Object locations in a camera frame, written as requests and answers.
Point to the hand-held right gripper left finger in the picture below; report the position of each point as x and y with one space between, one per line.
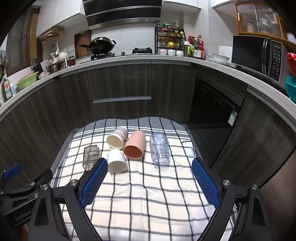
94 183

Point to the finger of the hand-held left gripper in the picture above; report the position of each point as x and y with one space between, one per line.
42 176
12 171

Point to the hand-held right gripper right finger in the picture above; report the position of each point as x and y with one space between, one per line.
205 183

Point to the grey transparent cup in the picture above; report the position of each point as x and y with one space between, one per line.
91 155

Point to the plain white cup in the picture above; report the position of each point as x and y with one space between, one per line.
116 162

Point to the white patterned cup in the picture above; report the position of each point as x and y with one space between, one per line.
115 139

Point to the pink cup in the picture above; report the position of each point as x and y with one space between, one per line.
136 144

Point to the clear glass cup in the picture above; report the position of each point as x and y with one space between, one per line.
159 148

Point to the checked white cloth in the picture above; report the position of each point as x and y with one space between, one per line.
148 197

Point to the green label sticker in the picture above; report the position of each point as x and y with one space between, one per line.
233 118

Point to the black built-in dishwasher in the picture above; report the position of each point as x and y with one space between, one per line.
212 109

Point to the green dish soap bottle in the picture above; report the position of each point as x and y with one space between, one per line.
7 89

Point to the green plastic basin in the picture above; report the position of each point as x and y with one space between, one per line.
27 81

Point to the steel pot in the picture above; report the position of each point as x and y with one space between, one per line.
54 67

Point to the white teapot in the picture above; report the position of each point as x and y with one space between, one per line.
63 55

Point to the teal plastic bag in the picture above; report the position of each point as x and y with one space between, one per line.
291 89

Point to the brown wooden door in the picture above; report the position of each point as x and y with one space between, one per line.
22 41

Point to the white rice cooker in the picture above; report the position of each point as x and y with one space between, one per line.
225 52

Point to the small white bowl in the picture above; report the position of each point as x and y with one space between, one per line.
180 53

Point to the small blue bowl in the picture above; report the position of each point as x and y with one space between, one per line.
171 52

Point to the group of seasoning bottles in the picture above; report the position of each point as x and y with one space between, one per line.
196 47

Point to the black microwave oven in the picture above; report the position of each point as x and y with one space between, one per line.
251 54

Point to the small pink bowl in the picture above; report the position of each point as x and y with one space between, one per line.
162 51

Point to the black wok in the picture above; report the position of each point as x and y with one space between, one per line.
103 44

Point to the black gas hob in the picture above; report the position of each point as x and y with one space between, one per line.
142 51

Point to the dark wooden cutting board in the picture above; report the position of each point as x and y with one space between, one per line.
81 39

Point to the wooden hanging rack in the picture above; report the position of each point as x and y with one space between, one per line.
53 34

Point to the red plastic bag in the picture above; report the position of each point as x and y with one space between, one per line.
291 63

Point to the black spice rack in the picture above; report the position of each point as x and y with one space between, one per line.
170 39

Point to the wooden glass-door cabinet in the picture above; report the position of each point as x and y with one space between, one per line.
259 19

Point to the black range hood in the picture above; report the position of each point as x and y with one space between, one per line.
122 11

